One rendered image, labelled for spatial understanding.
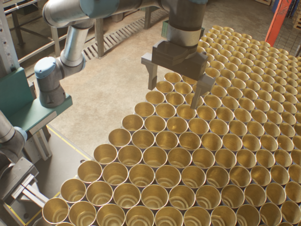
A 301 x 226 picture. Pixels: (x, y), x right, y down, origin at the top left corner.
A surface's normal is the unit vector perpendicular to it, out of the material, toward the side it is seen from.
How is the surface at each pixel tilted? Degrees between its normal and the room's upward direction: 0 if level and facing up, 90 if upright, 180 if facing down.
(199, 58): 2
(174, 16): 92
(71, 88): 0
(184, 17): 92
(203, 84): 92
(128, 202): 2
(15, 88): 90
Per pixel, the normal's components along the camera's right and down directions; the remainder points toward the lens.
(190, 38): 0.26, 0.72
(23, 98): 0.83, 0.44
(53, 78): 0.69, 0.56
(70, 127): 0.08, -0.70
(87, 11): -0.73, 0.42
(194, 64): -0.51, 0.60
